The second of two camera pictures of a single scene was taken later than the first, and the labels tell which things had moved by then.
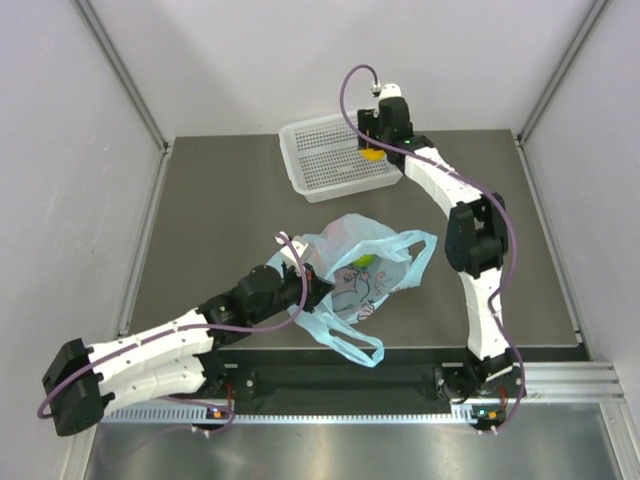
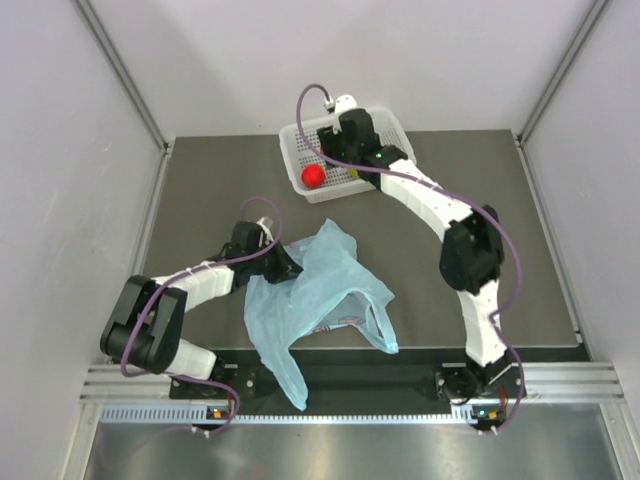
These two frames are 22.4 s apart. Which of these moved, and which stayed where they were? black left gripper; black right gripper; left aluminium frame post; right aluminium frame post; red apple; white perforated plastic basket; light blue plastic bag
Moved: light blue plastic bag; black right gripper; black left gripper; red apple
Stayed: white perforated plastic basket; right aluminium frame post; left aluminium frame post
